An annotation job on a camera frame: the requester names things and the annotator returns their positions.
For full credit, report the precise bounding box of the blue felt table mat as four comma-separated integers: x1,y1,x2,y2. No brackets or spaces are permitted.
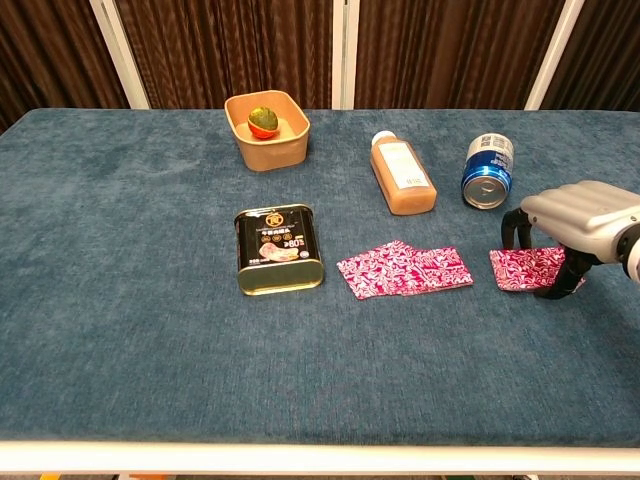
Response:
0,108,640,447

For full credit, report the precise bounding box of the white screen frame post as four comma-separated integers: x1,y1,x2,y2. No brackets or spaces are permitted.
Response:
331,0,361,110
523,0,586,111
89,0,152,110

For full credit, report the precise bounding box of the pink patterned pouch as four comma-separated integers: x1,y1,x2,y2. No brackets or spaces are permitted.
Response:
488,245,588,294

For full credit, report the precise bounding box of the blue drink can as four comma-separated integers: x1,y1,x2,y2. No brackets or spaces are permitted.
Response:
460,132,517,211

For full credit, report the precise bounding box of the brown pleated curtain panel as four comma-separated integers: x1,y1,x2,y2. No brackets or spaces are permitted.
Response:
114,0,335,110
541,0,640,111
0,0,132,132
353,0,569,110

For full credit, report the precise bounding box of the brown juice bottle white cap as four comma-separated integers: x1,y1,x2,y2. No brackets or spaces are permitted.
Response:
369,130,439,217

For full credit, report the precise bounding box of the black luncheon meat tin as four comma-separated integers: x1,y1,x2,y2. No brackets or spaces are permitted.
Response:
233,202,326,297

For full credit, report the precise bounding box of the orange plastic bowl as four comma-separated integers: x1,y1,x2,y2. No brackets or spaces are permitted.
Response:
223,89,312,173

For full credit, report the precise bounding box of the green orange round fruit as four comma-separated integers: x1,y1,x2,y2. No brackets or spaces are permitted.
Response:
247,106,281,140

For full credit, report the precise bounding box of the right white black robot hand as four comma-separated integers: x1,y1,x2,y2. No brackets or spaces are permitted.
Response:
501,180,640,300

